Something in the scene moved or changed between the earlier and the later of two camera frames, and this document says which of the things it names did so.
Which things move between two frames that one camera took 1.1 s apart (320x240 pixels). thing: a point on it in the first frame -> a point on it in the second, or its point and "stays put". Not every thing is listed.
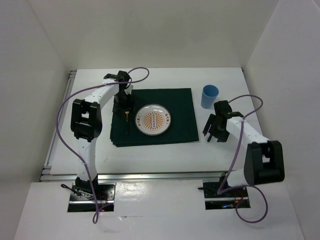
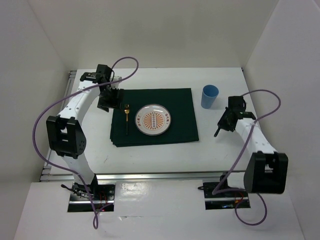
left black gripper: x=129 y=106 -> x=115 y=103
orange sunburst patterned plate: x=153 y=119 stays put
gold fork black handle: x=127 y=122 stays put
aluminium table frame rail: x=47 y=175 stays put
